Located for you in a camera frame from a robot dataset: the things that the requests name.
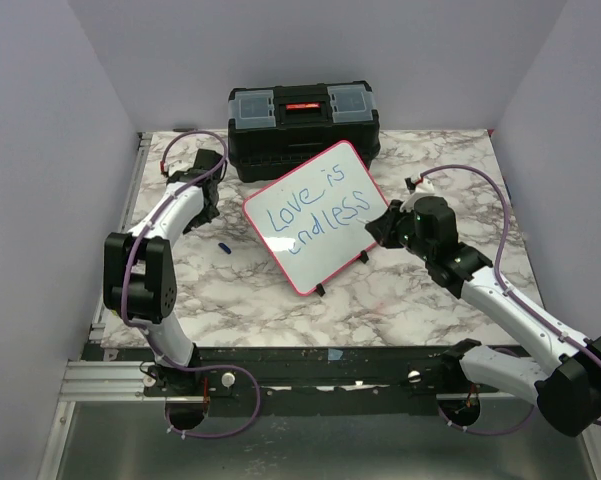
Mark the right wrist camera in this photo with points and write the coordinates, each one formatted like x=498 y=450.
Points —
x=419 y=186

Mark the blue tape piece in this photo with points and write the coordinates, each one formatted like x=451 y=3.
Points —
x=334 y=354

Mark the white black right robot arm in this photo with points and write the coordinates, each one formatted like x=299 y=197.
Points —
x=561 y=375

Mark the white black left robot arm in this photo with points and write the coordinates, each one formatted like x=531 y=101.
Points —
x=139 y=279

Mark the black plastic toolbox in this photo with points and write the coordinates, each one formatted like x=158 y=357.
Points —
x=273 y=130

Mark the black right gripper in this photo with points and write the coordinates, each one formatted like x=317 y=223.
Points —
x=382 y=228

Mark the blue marker cap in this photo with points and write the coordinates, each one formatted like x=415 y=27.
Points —
x=225 y=248

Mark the black mounting rail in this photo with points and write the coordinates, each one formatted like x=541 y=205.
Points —
x=284 y=381

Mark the pink framed whiteboard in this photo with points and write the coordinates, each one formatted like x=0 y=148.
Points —
x=307 y=218

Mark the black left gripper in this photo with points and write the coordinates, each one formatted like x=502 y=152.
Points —
x=207 y=217

